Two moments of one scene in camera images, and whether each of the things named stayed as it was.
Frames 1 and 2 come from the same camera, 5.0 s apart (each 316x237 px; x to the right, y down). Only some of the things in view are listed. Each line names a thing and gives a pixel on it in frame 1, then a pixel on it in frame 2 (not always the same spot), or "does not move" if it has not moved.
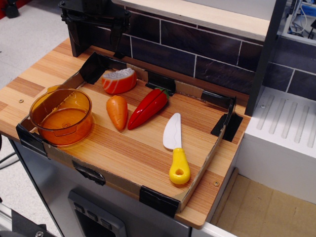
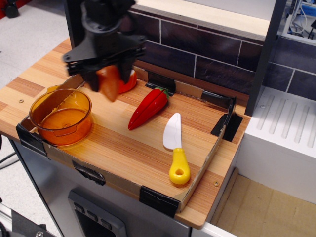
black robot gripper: [100, 13] to [105, 45]
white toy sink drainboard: [279, 146] does not move
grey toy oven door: [94, 219] does not move
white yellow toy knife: [179, 172] does not move
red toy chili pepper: [148, 105] does not move
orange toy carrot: [117, 109] to [109, 77]
